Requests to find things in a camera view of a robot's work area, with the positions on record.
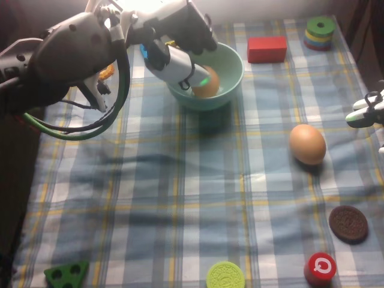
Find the green triangle block with holes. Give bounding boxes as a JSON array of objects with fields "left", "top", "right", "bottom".
[{"left": 44, "top": 259, "right": 90, "bottom": 288}]

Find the green sandwich cookie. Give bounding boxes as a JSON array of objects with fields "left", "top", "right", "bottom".
[{"left": 206, "top": 260, "right": 246, "bottom": 288}]

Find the red rectangular block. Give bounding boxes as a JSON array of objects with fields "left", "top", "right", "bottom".
[{"left": 247, "top": 36, "right": 288, "bottom": 64}]

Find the green stacking ring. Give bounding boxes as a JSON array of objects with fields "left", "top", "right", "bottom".
[{"left": 305, "top": 16, "right": 336, "bottom": 37}]

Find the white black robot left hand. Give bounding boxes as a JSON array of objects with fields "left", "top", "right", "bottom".
[{"left": 131, "top": 0, "right": 219, "bottom": 91}]

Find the brown egg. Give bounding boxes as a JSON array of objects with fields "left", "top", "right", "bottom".
[
  {"left": 289, "top": 124, "right": 327, "bottom": 166},
  {"left": 191, "top": 65, "right": 220, "bottom": 98}
]

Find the red stacking ring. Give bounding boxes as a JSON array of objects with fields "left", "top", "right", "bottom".
[{"left": 303, "top": 40, "right": 333, "bottom": 52}]

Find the red cylinder with white logo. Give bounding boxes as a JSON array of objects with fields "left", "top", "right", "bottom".
[{"left": 303, "top": 251, "right": 337, "bottom": 286}]

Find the teal bowl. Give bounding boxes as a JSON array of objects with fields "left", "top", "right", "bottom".
[{"left": 166, "top": 41, "right": 244, "bottom": 112}]

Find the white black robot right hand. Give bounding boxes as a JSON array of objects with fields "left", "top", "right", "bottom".
[{"left": 344, "top": 79, "right": 384, "bottom": 130}]

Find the brown sandwich cookie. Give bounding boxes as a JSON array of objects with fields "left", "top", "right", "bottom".
[{"left": 328, "top": 205, "right": 369, "bottom": 244}]

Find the yellow flower biscuit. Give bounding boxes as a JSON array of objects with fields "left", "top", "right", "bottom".
[{"left": 98, "top": 63, "right": 116, "bottom": 80}]

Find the blue stacking ring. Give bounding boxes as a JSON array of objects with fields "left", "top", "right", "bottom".
[{"left": 303, "top": 36, "right": 332, "bottom": 47}]

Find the yellow stacking ring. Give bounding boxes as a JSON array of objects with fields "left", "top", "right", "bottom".
[{"left": 304, "top": 29, "right": 333, "bottom": 42}]

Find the blue plaid cloth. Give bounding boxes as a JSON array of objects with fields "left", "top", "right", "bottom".
[{"left": 13, "top": 19, "right": 384, "bottom": 288}]

